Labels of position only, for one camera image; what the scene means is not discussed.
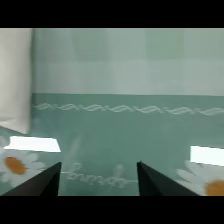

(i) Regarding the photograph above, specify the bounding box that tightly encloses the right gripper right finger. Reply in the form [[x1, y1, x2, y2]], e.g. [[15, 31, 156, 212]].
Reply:
[[136, 161, 200, 197]]

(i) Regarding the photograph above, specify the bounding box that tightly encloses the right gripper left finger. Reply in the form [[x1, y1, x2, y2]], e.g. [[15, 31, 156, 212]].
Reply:
[[2, 161, 63, 197]]

